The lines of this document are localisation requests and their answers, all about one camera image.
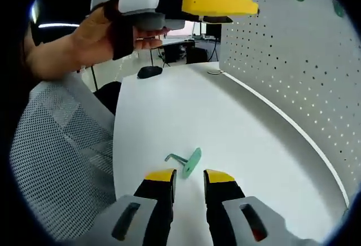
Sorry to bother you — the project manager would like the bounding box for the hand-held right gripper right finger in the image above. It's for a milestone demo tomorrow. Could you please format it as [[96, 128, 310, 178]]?
[[203, 168, 316, 246]]

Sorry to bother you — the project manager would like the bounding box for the black computer mouse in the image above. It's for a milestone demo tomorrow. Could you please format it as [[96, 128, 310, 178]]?
[[137, 65, 164, 80]]

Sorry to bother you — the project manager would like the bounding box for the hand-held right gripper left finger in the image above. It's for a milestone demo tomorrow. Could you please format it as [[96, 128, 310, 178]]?
[[93, 168, 178, 246]]

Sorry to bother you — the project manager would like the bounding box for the person's left hand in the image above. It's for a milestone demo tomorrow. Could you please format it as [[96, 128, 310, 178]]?
[[72, 6, 169, 71]]

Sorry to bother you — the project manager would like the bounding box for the white mesh office chair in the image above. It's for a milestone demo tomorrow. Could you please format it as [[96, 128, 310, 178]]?
[[10, 72, 118, 243]]

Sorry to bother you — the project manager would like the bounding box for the white perforated mounting plate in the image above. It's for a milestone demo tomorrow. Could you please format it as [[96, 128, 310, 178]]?
[[218, 0, 361, 210]]

